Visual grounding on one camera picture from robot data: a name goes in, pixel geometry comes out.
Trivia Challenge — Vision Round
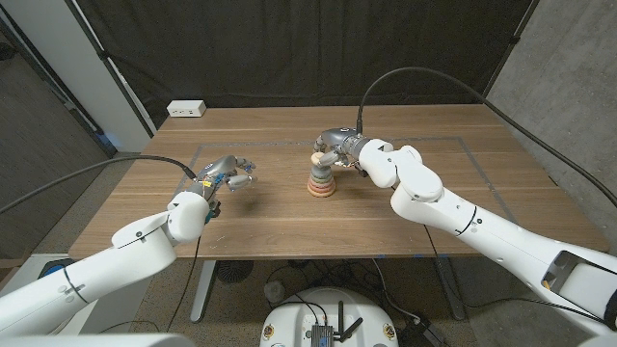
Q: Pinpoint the round black table foot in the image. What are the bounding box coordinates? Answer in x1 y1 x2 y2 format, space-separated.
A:
215 259 255 284

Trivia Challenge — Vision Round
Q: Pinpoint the black backdrop stand pole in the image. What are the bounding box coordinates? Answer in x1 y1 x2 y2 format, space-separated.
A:
64 0 158 138
480 0 540 104

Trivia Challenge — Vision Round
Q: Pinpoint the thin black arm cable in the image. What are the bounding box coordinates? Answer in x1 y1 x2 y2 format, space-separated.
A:
166 235 202 334
422 225 606 325

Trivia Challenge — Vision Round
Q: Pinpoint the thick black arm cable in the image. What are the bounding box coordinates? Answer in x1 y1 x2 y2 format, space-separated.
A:
0 154 198 216
356 66 617 209

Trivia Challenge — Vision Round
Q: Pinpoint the black backdrop curtain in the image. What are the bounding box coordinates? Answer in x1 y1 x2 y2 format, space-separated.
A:
67 0 540 130

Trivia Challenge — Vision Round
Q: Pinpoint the grey table leg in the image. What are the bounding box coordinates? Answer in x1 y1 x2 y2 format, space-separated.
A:
433 257 467 322

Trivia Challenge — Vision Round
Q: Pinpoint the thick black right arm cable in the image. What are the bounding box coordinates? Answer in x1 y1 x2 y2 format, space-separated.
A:
356 66 617 209

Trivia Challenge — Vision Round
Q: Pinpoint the white power strip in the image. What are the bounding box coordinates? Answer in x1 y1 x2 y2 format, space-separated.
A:
166 99 207 119

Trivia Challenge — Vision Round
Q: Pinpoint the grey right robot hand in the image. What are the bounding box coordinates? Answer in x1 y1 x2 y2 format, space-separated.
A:
312 126 370 170

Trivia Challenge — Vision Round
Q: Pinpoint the black power adapter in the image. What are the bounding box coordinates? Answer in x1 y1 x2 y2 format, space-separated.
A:
399 317 447 347

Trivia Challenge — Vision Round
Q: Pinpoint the white table leg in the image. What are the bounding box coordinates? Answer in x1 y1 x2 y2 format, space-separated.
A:
190 259 218 324

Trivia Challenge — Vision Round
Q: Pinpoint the grey radio box with antennas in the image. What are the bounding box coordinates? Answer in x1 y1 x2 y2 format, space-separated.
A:
310 301 363 347

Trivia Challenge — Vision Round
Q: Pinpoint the round grey floor object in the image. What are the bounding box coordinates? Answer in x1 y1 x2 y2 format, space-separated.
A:
263 281 286 305

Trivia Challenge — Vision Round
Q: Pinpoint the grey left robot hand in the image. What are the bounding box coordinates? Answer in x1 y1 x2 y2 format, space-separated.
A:
185 154 257 226

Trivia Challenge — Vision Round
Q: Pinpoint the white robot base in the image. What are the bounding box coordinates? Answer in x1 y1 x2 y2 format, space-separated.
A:
259 287 399 347

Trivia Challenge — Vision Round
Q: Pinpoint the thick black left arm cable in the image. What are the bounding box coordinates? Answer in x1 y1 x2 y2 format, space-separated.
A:
0 154 198 216

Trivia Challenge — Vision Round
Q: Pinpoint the blue foot pedal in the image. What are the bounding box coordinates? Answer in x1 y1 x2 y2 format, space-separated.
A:
38 258 78 280

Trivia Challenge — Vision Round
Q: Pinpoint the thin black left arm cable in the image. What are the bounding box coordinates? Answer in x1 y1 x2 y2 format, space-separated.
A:
166 235 202 334

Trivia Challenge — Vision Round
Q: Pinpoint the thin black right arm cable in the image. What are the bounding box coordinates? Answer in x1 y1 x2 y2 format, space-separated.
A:
422 225 606 325

